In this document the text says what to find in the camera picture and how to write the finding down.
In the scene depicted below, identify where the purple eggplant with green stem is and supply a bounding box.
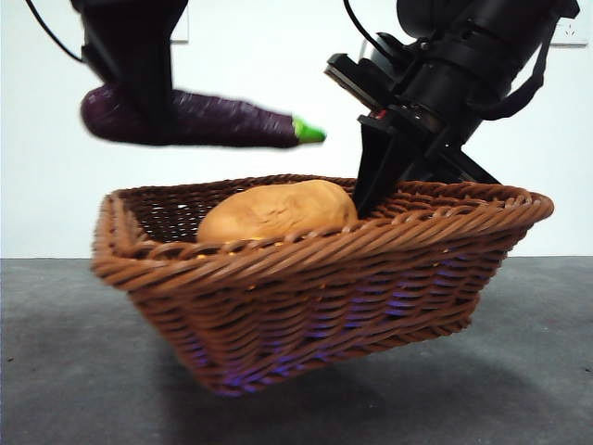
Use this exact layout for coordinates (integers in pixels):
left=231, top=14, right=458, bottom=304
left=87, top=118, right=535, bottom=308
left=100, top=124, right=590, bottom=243
left=80, top=83, right=328, bottom=149

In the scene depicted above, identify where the tan potato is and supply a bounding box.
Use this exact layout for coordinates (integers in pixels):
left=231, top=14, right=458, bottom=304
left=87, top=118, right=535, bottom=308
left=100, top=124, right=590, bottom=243
left=196, top=179, right=360, bottom=244

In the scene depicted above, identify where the brown woven wicker basket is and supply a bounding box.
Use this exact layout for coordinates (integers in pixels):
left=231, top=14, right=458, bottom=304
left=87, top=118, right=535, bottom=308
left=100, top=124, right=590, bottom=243
left=91, top=173, right=556, bottom=399

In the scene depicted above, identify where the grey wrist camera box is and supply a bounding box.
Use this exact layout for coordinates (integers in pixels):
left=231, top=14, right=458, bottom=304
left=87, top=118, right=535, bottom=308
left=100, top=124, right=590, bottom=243
left=359, top=32, right=418, bottom=87

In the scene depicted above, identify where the white wall socket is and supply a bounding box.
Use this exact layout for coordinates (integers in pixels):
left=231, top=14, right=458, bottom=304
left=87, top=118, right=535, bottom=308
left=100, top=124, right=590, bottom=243
left=549, top=17, right=589, bottom=47
left=170, top=6, right=190, bottom=45

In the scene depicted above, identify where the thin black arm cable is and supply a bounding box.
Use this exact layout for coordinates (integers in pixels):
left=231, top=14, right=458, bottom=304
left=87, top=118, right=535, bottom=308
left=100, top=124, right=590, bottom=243
left=25, top=0, right=85, bottom=64

